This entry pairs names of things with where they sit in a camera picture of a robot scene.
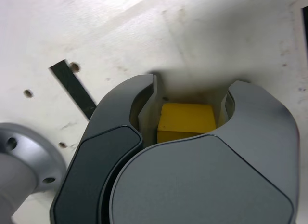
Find yellow cube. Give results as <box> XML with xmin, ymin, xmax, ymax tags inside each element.
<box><xmin>156</xmin><ymin>103</ymin><xmax>216</xmax><ymax>146</ymax></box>

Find black tape strip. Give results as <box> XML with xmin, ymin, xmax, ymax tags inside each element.
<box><xmin>49</xmin><ymin>59</ymin><xmax>98</xmax><ymax>120</ymax></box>

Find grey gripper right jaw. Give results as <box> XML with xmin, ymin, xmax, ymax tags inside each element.
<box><xmin>108</xmin><ymin>80</ymin><xmax>301</xmax><ymax>224</ymax></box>

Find black tape square outline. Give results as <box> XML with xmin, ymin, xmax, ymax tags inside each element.
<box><xmin>300</xmin><ymin>6</ymin><xmax>308</xmax><ymax>51</ymax></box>

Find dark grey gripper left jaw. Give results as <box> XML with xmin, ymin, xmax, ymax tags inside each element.
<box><xmin>50</xmin><ymin>74</ymin><xmax>161</xmax><ymax>224</ymax></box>

